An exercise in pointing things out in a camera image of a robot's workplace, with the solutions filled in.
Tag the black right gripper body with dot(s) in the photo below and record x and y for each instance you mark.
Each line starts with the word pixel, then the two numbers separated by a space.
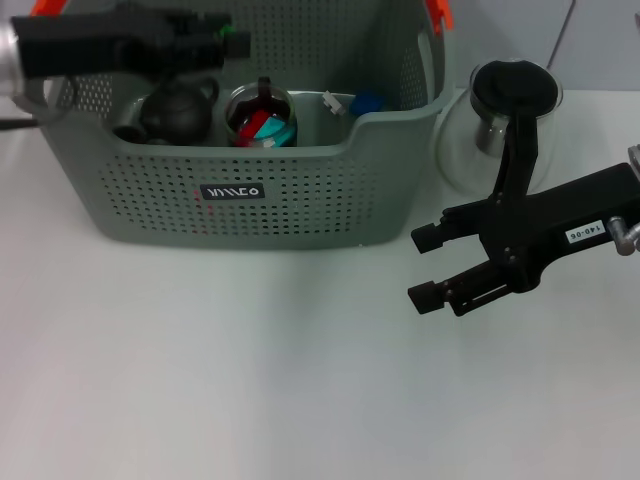
pixel 540 225

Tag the clear translucent toy brick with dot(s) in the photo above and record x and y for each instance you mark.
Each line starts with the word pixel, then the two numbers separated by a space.
pixel 332 102

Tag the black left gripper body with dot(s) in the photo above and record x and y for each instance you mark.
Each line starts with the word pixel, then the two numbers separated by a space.
pixel 90 45

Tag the grey perforated storage bin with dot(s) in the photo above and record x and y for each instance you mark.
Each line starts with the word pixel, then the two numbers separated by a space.
pixel 325 200

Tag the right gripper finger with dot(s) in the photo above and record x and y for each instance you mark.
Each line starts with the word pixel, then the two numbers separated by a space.
pixel 432 237
pixel 460 290

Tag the blue square toy brick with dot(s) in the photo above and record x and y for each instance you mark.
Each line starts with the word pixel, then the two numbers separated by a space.
pixel 367 102

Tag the white toy brick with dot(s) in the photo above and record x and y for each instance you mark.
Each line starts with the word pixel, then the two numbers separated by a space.
pixel 269 144

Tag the teal square toy brick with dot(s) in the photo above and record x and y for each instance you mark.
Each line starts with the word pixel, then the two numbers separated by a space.
pixel 277 131

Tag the dark red arch brick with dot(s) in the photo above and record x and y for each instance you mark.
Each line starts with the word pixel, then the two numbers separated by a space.
pixel 252 127

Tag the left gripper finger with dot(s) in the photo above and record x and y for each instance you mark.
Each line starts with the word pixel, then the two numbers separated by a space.
pixel 210 50
pixel 197 24

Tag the glass teacup black sleeve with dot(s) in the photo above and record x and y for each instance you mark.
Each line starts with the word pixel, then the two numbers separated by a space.
pixel 285 107
pixel 130 114

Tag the black clay teapot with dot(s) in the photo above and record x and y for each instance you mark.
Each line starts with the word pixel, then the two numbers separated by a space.
pixel 175 112

